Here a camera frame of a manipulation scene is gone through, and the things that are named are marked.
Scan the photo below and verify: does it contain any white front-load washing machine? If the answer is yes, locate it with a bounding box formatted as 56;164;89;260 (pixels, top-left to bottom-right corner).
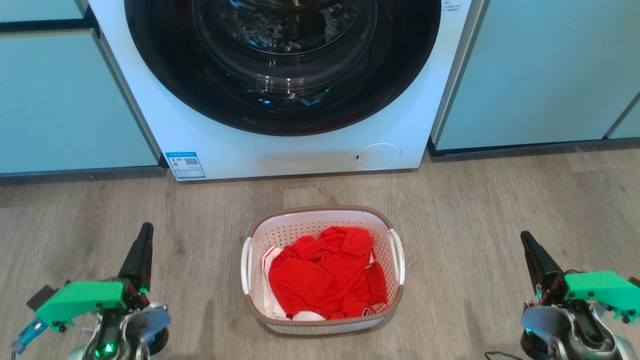
88;0;485;182

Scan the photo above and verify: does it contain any narrow pale teal cabinet door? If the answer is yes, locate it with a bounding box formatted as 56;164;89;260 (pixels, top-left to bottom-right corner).
0;0;87;23

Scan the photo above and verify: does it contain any wide pale teal cabinet panel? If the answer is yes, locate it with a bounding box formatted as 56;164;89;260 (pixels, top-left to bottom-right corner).
431;0;640;152

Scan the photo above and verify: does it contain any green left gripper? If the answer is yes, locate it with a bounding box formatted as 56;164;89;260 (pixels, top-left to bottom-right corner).
35;222;154;333

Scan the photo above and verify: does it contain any round white filter cover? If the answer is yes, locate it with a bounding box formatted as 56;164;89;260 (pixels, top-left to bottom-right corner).
354;143;402;170

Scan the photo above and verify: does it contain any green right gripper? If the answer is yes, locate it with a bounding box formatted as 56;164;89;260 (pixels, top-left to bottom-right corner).
520;231;640;324

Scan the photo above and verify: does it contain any blue energy label sticker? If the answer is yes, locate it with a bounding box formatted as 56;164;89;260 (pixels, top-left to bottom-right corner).
165;151;206;180

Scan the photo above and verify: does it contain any large pale teal cabinet door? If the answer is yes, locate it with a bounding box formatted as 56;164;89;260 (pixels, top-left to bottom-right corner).
0;29;162;175

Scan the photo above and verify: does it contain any white perforated laundry basket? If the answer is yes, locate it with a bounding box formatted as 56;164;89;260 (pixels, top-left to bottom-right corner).
241;205;406;335

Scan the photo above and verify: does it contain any black round washer door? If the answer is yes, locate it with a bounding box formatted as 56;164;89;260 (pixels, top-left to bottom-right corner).
124;0;442;137

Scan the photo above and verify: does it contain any red garment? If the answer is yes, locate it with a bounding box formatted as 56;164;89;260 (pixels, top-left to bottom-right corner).
268;226;389;320

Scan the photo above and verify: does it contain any blue connector plug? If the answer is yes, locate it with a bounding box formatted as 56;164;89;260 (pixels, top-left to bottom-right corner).
10;317;49;355

